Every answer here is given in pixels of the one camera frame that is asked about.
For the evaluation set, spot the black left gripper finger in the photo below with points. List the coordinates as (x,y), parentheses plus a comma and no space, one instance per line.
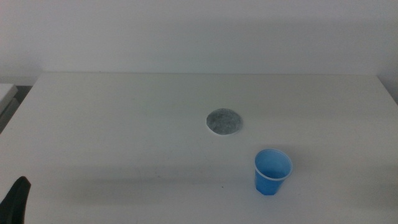
(15,202)

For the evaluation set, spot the blue plastic cup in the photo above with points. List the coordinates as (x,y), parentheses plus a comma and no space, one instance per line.
(268,183)

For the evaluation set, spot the round grey cup mat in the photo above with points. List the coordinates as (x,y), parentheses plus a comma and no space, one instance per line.
(224,122)

